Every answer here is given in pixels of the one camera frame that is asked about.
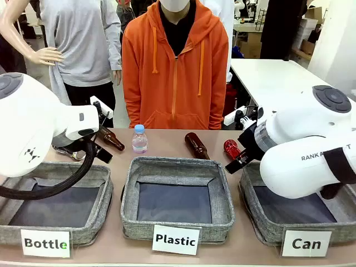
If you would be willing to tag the cardboard boxes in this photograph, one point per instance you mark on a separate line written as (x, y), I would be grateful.
(311, 27)

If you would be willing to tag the person left forearm orange sleeve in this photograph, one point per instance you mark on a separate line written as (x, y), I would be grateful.
(218, 111)

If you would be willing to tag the person in white clothes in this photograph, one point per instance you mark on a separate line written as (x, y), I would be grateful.
(222, 27)

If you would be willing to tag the figure in grey sweater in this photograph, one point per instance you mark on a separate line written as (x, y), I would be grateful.
(80, 41)

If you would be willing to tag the grey fabric basket Plastic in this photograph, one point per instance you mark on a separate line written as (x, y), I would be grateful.
(178, 203)

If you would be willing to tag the brown glass bottle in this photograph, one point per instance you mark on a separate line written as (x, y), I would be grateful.
(112, 139)
(197, 146)

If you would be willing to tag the white label Can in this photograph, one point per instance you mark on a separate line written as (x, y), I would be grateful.
(306, 244)

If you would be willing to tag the background wooden desk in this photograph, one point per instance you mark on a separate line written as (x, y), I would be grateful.
(247, 39)

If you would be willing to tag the grey fabric basket Can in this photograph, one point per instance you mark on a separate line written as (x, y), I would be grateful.
(294, 214)

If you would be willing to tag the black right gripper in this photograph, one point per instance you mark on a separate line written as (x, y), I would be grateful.
(253, 142)

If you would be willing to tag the small water bottle blue cap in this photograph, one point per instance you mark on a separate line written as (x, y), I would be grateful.
(139, 142)

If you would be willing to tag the white label Plastic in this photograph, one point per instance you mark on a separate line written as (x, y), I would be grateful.
(175, 239)

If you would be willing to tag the white face mask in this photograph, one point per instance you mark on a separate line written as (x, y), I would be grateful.
(178, 4)

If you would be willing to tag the black coat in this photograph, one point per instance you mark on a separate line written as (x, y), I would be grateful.
(281, 27)

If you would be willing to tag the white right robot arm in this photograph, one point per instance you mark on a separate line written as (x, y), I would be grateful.
(300, 139)

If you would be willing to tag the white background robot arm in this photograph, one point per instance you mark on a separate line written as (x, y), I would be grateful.
(239, 8)

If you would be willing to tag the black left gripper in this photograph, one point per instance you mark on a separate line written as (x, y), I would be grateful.
(90, 144)

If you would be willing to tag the person orange hoodie torso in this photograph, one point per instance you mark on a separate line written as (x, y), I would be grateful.
(172, 83)

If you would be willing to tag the red object behind person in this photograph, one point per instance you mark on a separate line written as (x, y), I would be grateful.
(229, 100)

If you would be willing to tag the white left wrist camera bar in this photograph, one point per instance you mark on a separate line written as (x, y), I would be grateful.
(103, 104)

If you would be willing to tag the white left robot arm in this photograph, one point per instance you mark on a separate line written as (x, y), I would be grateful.
(27, 116)

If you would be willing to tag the white right wrist camera bar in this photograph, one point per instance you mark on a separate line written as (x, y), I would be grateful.
(231, 118)

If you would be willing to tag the person right forearm orange sleeve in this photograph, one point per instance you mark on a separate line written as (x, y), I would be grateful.
(132, 111)

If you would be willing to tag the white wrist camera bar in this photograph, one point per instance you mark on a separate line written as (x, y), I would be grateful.
(103, 104)
(231, 118)

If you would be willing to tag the red drink can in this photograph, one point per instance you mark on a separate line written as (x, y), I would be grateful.
(232, 148)

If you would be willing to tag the bare beige mannequin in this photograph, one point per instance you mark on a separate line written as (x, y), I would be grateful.
(19, 39)

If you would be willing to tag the grey fabric basket Bottle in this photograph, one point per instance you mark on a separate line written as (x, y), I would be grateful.
(55, 203)

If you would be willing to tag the white label Bottle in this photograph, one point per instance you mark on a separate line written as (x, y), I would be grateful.
(46, 243)

